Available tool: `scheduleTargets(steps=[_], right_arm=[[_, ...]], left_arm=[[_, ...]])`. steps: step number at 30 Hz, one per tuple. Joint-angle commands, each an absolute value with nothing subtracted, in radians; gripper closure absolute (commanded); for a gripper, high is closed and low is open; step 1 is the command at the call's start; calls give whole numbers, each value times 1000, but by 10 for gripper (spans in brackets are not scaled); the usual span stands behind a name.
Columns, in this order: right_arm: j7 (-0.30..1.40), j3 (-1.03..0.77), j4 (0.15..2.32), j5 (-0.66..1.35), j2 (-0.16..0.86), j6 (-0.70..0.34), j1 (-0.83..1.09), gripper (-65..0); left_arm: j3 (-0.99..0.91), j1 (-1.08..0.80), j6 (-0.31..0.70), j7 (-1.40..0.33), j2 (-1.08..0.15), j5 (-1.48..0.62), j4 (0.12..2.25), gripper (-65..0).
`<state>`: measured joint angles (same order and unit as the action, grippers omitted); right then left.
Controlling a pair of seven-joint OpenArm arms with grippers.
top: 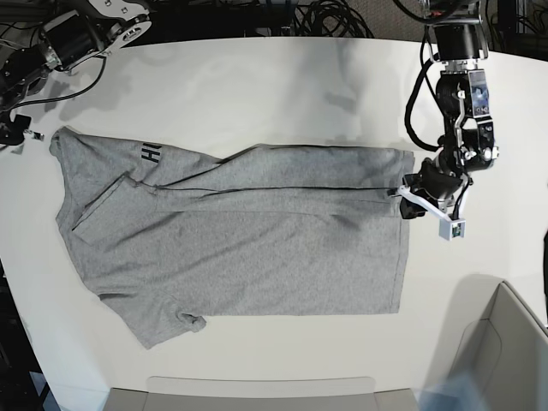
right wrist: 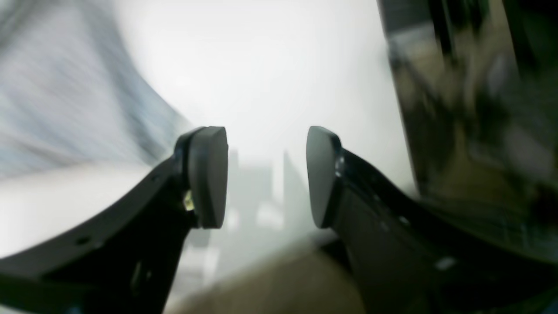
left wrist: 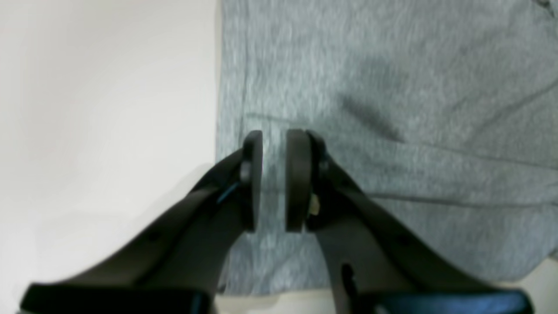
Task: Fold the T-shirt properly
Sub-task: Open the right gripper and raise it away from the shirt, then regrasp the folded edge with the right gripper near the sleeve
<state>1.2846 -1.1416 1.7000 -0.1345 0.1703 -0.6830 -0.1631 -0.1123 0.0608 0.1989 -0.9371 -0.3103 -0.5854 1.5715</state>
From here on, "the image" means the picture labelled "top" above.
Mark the grey storage bin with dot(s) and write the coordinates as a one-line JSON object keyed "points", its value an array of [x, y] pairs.
{"points": [[162, 393], [500, 362]]}

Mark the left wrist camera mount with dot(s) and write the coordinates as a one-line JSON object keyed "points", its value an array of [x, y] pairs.
{"points": [[449, 228]]}

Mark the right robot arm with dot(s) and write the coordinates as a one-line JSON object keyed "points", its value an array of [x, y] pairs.
{"points": [[89, 29]]}

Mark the grey T-shirt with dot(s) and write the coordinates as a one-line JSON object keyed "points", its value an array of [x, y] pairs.
{"points": [[167, 238]]}

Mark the grey storage bin right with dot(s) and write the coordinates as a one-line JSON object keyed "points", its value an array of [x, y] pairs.
{"points": [[500, 362]]}

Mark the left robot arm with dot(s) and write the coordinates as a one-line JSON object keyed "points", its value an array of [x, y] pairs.
{"points": [[454, 37]]}

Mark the grey storage bin front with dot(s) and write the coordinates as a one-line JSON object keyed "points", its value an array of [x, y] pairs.
{"points": [[162, 393]]}

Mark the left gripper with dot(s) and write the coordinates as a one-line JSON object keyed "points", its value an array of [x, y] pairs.
{"points": [[433, 185]]}

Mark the black coiled cables background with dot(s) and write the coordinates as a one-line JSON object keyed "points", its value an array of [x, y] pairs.
{"points": [[320, 19]]}

